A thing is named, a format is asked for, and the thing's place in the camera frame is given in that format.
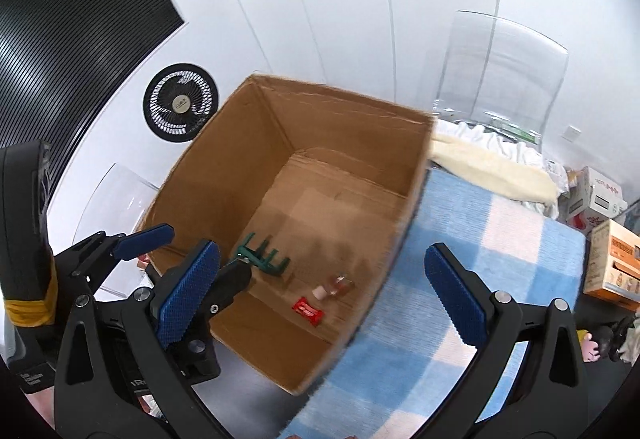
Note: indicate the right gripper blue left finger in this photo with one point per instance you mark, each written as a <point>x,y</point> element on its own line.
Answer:
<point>181,290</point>

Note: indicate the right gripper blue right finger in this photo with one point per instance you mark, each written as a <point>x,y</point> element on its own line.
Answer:
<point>464,297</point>

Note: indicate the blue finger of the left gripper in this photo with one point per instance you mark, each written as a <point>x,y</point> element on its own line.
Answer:
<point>230,281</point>
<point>141,243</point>

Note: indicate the green toy stool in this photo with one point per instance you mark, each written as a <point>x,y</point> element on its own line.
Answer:
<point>262,257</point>

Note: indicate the red candy wrapper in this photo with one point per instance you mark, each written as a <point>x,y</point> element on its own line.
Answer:
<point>310,313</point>

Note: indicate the pink small bottle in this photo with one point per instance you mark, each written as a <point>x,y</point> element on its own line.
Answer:
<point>335,286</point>

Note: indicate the person left hand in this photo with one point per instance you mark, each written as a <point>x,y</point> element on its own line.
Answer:
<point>43,403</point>

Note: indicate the clear acrylic chair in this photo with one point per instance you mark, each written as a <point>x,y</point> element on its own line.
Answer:
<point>117,206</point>
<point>500,74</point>

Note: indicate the blue white checkered blanket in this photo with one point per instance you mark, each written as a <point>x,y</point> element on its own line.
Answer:
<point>423,330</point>

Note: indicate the large cardboard box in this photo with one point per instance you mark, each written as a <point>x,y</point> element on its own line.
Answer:
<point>332,177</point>

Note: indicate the cartoon boy figurine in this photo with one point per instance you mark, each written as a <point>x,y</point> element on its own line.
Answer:
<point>588,346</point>

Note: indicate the black vase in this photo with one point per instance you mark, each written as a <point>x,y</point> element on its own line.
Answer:
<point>613,340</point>

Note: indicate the orange white cardboard box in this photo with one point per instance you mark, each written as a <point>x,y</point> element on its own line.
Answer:
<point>613,268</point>

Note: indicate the white cushion on chair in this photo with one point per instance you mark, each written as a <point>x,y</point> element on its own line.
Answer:
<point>492,162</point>

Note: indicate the black standing fan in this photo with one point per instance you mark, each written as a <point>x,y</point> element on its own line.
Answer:
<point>179,101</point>

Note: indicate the white small carton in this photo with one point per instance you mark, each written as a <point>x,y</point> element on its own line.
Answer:
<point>594,199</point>

